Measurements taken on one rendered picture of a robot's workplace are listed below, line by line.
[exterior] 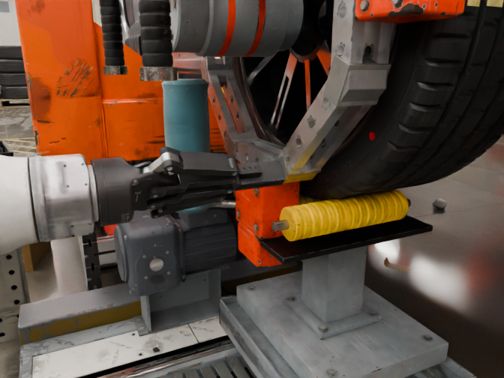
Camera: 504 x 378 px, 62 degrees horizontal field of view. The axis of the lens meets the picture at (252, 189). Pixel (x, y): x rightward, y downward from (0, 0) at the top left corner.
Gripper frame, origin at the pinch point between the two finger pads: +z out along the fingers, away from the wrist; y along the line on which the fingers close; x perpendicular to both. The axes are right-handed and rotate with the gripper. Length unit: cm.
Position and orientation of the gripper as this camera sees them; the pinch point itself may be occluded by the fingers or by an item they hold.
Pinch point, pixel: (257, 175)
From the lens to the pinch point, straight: 55.3
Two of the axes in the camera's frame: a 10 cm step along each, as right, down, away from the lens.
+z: 9.0, -1.1, 4.2
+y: 3.1, -5.0, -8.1
